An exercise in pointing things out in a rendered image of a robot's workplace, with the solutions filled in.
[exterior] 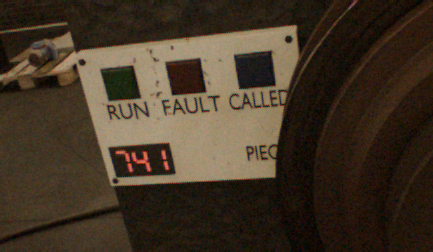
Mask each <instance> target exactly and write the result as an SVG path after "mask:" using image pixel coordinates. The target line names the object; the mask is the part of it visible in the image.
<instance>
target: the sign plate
mask: <svg viewBox="0 0 433 252"><path fill-rule="evenodd" d="M266 53H268V54H269V58H270V64H271V74H272V79H273V85H261V86H254V87H246V88H241V86H240V78H239V73H238V64H237V60H236V57H240V56H247V55H260V54H266ZM300 55H301V54H300V48H299V35H298V28H297V26H296V25H293V26H287V27H275V28H269V29H257V30H251V31H245V32H233V33H227V34H215V35H209V36H197V37H191V38H185V39H173V40H167V41H155V42H149V43H143V44H131V45H125V46H113V47H107V48H95V49H89V50H83V51H80V52H78V53H77V54H75V62H76V64H77V69H78V72H79V74H80V79H81V81H82V86H83V88H84V93H85V96H86V98H87V103H88V106H89V111H90V113H91V118H92V120H93V123H94V127H95V130H96V134H97V137H98V142H99V144H100V147H101V152H102V154H103V159H104V162H105V167H106V169H107V174H108V176H109V179H110V183H111V186H127V185H140V184H153V183H180V182H193V181H219V180H232V179H259V178H271V177H275V159H276V151H277V146H278V137H279V133H280V126H281V123H282V113H283V109H284V105H285V98H286V95H287V90H288V87H289V82H290V80H291V78H292V74H293V71H294V68H295V67H296V63H297V61H298V60H299V57H300ZM194 61H198V66H199V69H200V73H201V80H202V84H203V91H201V92H185V93H178V94H173V88H172V85H171V82H170V76H169V72H168V66H167V65H168V64H174V63H181V62H194ZM128 68H131V70H132V73H133V78H134V81H135V87H136V90H137V92H138V97H133V98H125V99H109V96H108V94H107V88H106V86H105V81H104V78H103V73H102V72H103V71H108V70H115V69H128ZM116 151H125V153H128V157H129V160H130V161H127V160H126V154H125V153H121V154H117V153H116ZM162 151H165V154H166V159H163V154H162ZM143 152H146V153H147V159H148V160H145V156H144V153H143ZM132 153H135V158H136V160H145V163H137V161H134V160H133V155H132ZM166 161H167V163H168V169H166V166H165V163H164V162H166ZM146 162H149V167H150V171H148V170H147V165H146ZM128 164H131V167H132V170H133V172H130V170H129V167H128Z"/></svg>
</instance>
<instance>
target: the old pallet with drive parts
mask: <svg viewBox="0 0 433 252"><path fill-rule="evenodd" d="M32 51H34V49H32V47H30V48H29V49H27V50H25V51H24V52H22V53H20V55H19V56H16V58H13V59H12V60H10V61H9V63H13V64H14V66H13V67H14V68H13V69H12V70H11V71H10V72H8V73H7V74H4V75H0V90H2V89H3V88H5V87H6V86H8V85H9V84H10V83H12V82H13V81H15V80H18V79H19V80H18V82H19V84H20V86H21V87H22V88H21V90H27V89H34V88H37V87H38V86H40V85H41V83H43V82H44V81H45V80H46V79H48V78H49V77H50V76H54V75H57V77H58V80H59V83H60V86H66V85H70V84H71V83H73V82H74V81H75V80H76V79H77V78H78V77H79V76H80V74H79V72H78V69H76V70H75V72H74V69H73V65H75V63H76V62H75V54H76V53H75V51H68V52H62V53H59V58H57V59H56V60H52V61H51V60H48V61H46V62H44V63H43V65H41V66H39V67H33V66H32V65H30V64H29V62H28V61H27V56H28V54H29V53H31V52H32ZM44 65H45V66H44ZM43 66H44V67H43ZM41 67H42V68H41ZM38 69H39V70H38Z"/></svg>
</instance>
